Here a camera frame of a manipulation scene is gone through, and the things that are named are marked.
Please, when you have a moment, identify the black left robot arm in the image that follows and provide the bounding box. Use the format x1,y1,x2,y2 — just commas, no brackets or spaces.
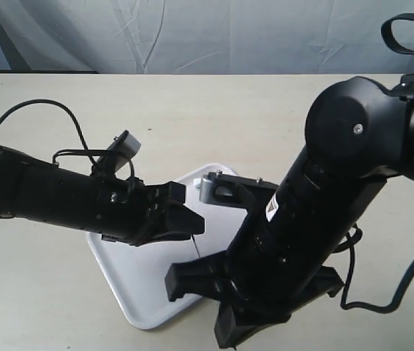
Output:
0,146,205,246

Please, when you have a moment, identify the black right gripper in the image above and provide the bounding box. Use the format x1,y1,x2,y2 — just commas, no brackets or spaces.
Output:
165,252,324,348

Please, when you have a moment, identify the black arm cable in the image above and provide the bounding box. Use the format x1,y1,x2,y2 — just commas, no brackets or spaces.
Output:
338,222,414,314
0,100,137,184

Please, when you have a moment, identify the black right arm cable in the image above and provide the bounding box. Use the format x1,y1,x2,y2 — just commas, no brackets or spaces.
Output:
338,222,414,314

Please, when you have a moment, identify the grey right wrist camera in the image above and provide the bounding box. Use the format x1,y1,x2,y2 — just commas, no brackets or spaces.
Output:
199,171,278,209

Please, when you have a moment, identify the grey wrinkled backdrop cloth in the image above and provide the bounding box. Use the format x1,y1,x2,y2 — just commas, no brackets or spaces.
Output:
0,1,414,75

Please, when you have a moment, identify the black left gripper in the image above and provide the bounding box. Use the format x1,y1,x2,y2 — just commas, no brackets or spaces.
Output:
97,178,205,246

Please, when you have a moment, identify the thin metal skewer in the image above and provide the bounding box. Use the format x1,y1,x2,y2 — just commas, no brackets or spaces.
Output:
191,235,200,258

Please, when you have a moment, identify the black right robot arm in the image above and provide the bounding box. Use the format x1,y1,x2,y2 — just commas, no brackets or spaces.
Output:
165,73,414,349

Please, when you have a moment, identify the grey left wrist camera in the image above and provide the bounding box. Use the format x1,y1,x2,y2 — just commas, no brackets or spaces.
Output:
97,130,141,173

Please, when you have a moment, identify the white rectangular plastic tray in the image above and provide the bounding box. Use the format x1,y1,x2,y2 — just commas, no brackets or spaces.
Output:
86,163,246,330

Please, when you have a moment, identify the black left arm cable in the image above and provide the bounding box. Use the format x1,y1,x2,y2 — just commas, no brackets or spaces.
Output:
0,100,137,184

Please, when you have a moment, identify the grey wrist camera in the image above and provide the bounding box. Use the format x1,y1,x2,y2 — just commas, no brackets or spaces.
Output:
97,130,141,173
199,171,278,209

